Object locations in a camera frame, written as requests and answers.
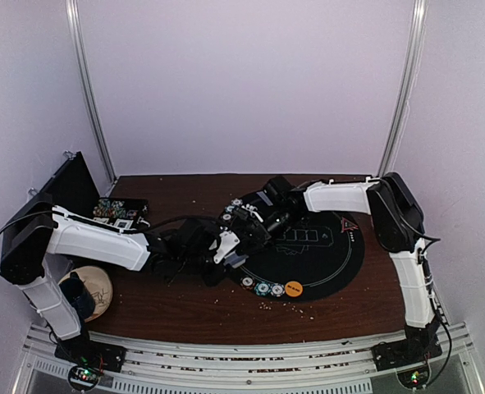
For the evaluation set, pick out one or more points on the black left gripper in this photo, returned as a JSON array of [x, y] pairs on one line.
[[213, 279]]

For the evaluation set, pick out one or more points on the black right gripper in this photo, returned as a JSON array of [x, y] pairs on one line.
[[258, 231]]

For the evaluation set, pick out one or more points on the blue cream 10 chip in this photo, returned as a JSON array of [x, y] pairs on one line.
[[277, 290], [237, 203]]

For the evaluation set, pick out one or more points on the blue playing card deck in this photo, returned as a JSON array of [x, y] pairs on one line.
[[234, 260]]

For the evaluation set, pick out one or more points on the yellow big blind button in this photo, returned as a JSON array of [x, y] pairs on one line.
[[294, 289]]

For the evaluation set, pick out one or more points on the red triangular all-in marker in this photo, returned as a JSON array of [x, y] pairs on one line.
[[348, 225]]

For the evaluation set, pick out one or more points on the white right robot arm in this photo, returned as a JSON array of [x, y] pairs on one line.
[[397, 223]]

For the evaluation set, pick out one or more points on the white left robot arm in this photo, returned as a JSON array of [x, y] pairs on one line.
[[41, 228]]

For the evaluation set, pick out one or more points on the round black poker mat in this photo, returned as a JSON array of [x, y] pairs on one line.
[[314, 252]]

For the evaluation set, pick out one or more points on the white playing card box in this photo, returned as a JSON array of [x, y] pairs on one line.
[[122, 223]]

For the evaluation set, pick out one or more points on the beige patterned plate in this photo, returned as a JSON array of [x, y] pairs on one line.
[[99, 285]]

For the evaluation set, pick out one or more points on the chips row in case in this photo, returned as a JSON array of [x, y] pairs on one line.
[[110, 208]]

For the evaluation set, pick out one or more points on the dark blue mug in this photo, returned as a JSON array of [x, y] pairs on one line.
[[78, 295]]

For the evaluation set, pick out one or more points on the black poker set case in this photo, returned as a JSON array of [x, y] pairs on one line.
[[72, 187]]

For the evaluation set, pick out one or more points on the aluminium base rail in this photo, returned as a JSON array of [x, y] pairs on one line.
[[339, 366]]

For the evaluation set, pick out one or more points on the aluminium frame post right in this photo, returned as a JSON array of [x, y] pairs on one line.
[[409, 75]]

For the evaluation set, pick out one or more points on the aluminium frame post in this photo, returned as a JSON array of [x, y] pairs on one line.
[[409, 75], [73, 19]]

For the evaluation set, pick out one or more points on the aluminium frame post left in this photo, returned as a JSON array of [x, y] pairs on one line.
[[73, 19]]

